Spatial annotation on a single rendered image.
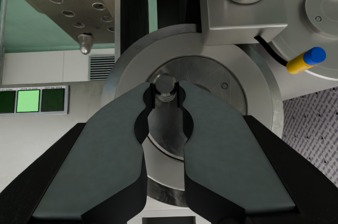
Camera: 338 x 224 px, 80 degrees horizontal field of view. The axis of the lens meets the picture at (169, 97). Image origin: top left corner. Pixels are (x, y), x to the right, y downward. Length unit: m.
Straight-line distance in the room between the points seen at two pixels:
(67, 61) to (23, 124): 2.79
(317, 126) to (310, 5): 0.18
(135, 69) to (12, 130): 0.49
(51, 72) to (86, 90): 2.90
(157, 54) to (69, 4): 0.32
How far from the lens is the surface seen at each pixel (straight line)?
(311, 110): 0.34
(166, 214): 0.52
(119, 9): 0.21
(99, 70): 3.10
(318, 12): 0.21
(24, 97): 0.60
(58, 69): 3.38
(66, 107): 0.54
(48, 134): 0.56
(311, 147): 0.35
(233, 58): 0.16
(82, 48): 0.55
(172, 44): 0.16
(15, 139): 0.61
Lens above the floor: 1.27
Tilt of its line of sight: 9 degrees down
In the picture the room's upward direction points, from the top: 178 degrees clockwise
